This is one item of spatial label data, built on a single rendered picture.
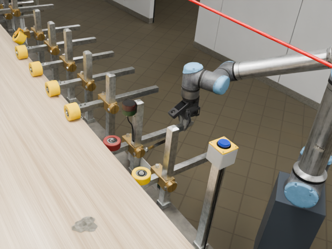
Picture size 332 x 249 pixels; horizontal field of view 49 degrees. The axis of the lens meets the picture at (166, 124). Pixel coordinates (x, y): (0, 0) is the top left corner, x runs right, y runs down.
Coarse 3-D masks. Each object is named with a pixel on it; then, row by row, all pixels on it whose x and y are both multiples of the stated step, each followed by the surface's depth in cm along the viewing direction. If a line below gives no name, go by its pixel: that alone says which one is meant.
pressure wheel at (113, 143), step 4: (108, 136) 169; (112, 136) 169; (116, 136) 169; (104, 140) 166; (108, 140) 167; (112, 140) 166; (116, 140) 167; (120, 140) 167; (104, 144) 165; (108, 144) 164; (112, 144) 164; (116, 144) 165; (120, 144) 167; (108, 148) 165; (112, 148) 165; (116, 148) 165
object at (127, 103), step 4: (124, 100) 157; (128, 100) 157; (132, 100) 158; (124, 104) 154; (128, 104) 155; (132, 104) 155; (128, 120) 160; (132, 128) 164; (132, 132) 166; (132, 136) 167; (132, 140) 168
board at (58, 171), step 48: (0, 48) 235; (0, 96) 189; (48, 96) 193; (0, 144) 158; (48, 144) 161; (96, 144) 164; (0, 192) 136; (48, 192) 138; (96, 192) 140; (144, 192) 143; (0, 240) 119; (48, 240) 121; (96, 240) 123; (144, 240) 124
